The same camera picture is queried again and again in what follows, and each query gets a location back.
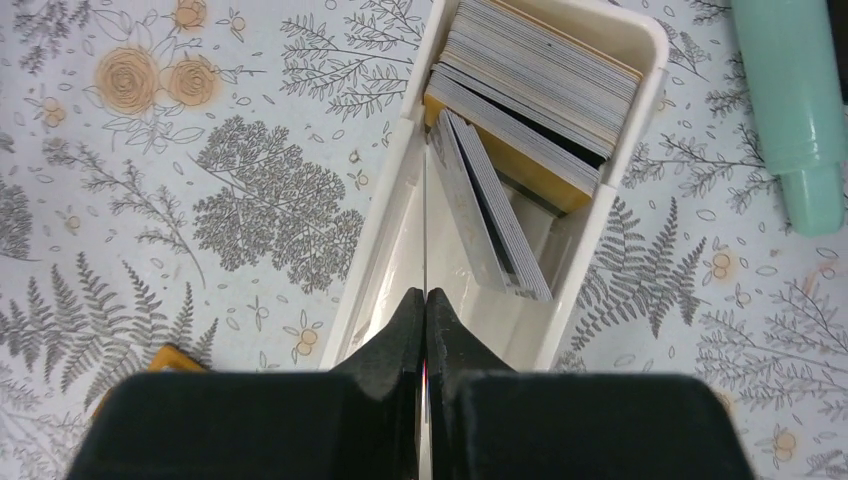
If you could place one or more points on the floral table mat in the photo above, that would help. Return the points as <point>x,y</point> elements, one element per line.
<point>243,179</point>

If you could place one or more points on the grey card in tray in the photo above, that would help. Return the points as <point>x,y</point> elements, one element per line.
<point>498,251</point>

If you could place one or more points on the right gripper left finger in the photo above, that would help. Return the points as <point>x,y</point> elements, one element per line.
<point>358,420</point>

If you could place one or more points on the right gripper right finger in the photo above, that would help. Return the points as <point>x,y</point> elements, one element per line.
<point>488,421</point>

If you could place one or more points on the mint green handle tool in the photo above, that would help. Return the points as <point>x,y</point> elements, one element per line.
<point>791,72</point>

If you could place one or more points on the orange leather card holder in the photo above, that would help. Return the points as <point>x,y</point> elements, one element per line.
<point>168,359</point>

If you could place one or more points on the cards stack in tray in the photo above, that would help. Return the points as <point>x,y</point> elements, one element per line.
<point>549,109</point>

